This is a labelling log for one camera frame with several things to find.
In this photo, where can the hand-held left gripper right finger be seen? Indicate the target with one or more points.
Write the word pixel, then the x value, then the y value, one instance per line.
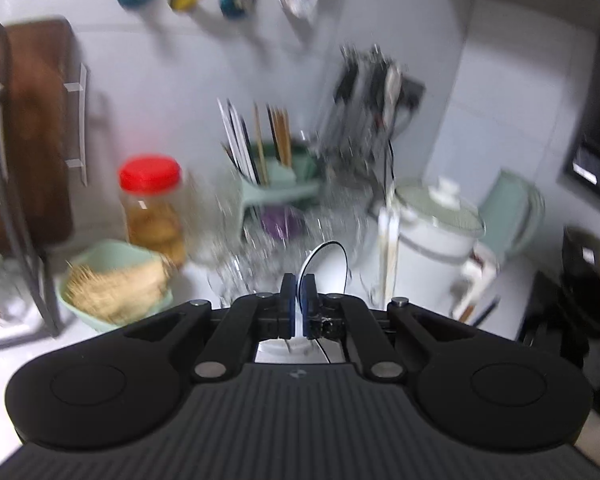
pixel 309 305

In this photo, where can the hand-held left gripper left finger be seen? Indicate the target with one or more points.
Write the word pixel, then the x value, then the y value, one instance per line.
pixel 287 305

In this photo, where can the white chopstick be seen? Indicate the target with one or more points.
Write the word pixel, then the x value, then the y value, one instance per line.
pixel 389 240
pixel 298 320

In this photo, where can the hanging metal utensils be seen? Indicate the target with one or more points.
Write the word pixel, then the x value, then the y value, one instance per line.
pixel 365 110

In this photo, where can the clear glass pitcher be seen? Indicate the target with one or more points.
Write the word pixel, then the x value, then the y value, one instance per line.
pixel 215 220

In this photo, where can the green utensil holder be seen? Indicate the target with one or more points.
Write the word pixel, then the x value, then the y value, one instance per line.
pixel 280 187

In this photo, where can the white electric pot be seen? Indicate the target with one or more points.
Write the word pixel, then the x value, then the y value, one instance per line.
pixel 430 245

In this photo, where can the red-lidded plastic jar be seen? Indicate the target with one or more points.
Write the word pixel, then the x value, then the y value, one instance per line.
pixel 152 210

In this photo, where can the wooden chopsticks bundle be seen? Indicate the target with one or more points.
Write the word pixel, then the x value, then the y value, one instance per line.
pixel 279 135

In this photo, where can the enoki mushrooms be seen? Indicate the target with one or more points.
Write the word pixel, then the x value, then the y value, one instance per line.
pixel 115 290

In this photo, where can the green plastic basket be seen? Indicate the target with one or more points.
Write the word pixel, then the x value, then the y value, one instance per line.
pixel 115 250

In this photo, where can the green electric kettle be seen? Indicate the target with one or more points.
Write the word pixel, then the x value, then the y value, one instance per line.
pixel 510 210

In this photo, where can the wooden cutting board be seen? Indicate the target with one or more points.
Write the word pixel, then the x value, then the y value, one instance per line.
pixel 35 135

